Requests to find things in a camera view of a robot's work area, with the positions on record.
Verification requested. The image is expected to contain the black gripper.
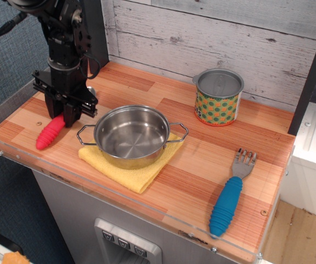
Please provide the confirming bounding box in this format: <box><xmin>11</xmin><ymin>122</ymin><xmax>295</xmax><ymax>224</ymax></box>
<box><xmin>32</xmin><ymin>62</ymin><xmax>98</xmax><ymax>128</ymax></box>

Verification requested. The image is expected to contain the red handled metal spoon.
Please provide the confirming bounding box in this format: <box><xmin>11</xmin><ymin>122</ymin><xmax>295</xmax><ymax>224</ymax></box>
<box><xmin>35</xmin><ymin>85</ymin><xmax>97</xmax><ymax>151</ymax></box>

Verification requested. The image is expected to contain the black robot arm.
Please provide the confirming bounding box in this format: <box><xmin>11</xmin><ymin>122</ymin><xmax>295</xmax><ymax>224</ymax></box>
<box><xmin>9</xmin><ymin>1</ymin><xmax>98</xmax><ymax>128</ymax></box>

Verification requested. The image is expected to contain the stainless steel pot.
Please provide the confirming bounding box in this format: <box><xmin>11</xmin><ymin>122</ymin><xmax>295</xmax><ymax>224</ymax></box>
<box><xmin>77</xmin><ymin>104</ymin><xmax>189</xmax><ymax>169</ymax></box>

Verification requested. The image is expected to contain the yellow cloth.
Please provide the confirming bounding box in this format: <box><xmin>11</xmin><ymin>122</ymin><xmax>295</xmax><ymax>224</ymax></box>
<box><xmin>78</xmin><ymin>141</ymin><xmax>183</xmax><ymax>194</ymax></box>

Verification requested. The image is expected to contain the grey cabinet with button panel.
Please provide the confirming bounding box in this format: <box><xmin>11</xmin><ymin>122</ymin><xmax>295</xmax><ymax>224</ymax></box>
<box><xmin>34</xmin><ymin>170</ymin><xmax>255</xmax><ymax>263</ymax></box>

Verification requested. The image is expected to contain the green orange patterned tin can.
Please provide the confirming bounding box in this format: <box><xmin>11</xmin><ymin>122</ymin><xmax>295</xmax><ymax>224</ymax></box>
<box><xmin>193</xmin><ymin>69</ymin><xmax>244</xmax><ymax>127</ymax></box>

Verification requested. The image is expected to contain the black orange object bottom left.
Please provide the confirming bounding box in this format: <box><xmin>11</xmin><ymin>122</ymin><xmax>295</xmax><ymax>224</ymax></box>
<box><xmin>0</xmin><ymin>229</ymin><xmax>32</xmax><ymax>264</ymax></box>

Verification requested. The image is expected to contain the white cabinet on right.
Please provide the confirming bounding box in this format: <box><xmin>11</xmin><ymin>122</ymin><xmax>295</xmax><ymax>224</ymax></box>
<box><xmin>280</xmin><ymin>102</ymin><xmax>316</xmax><ymax>215</ymax></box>

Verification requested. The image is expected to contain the clear acrylic guard rail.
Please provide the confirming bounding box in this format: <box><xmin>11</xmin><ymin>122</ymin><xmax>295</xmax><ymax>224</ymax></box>
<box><xmin>0</xmin><ymin>60</ymin><xmax>295</xmax><ymax>262</ymax></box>

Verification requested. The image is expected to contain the black braided cable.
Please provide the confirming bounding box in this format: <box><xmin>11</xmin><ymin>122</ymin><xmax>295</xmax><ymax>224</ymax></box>
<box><xmin>0</xmin><ymin>10</ymin><xmax>29</xmax><ymax>46</ymax></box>

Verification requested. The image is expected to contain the black vertical post left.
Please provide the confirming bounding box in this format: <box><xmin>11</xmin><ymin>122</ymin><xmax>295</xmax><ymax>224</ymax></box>
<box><xmin>80</xmin><ymin>0</ymin><xmax>109</xmax><ymax>74</ymax></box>

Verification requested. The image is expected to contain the black vertical post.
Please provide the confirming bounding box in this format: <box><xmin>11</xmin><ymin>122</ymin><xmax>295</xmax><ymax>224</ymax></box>
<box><xmin>288</xmin><ymin>53</ymin><xmax>316</xmax><ymax>136</ymax></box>
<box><xmin>80</xmin><ymin>0</ymin><xmax>109</xmax><ymax>74</ymax></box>

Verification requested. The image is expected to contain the blue handled metal fork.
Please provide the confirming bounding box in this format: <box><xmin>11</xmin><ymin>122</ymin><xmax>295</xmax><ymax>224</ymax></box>
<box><xmin>209</xmin><ymin>148</ymin><xmax>257</xmax><ymax>237</ymax></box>

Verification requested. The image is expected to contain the black vertical post right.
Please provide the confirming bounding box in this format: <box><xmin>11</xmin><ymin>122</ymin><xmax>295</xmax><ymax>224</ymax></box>
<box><xmin>288</xmin><ymin>53</ymin><xmax>316</xmax><ymax>136</ymax></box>

